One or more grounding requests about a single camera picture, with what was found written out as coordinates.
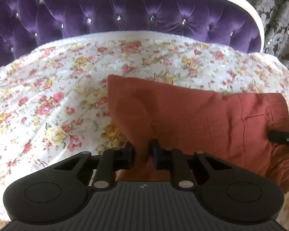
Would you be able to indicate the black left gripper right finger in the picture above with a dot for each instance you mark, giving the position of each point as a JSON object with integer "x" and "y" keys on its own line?
{"x": 175, "y": 162}

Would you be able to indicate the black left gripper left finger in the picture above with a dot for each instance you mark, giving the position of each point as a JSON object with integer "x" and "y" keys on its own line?
{"x": 111, "y": 161}

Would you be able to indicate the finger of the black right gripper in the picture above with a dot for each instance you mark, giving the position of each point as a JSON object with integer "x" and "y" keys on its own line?
{"x": 279, "y": 137}

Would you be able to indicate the rust red pants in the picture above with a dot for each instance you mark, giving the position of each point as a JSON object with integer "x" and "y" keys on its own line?
{"x": 231, "y": 127}

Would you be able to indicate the floral bed sheet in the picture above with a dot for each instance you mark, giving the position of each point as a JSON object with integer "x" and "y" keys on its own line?
{"x": 53, "y": 101}

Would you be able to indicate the grey damask curtain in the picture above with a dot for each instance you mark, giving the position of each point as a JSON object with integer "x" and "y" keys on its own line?
{"x": 277, "y": 16}

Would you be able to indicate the purple tufted headboard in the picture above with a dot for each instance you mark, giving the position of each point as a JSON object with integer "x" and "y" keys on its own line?
{"x": 28, "y": 24}

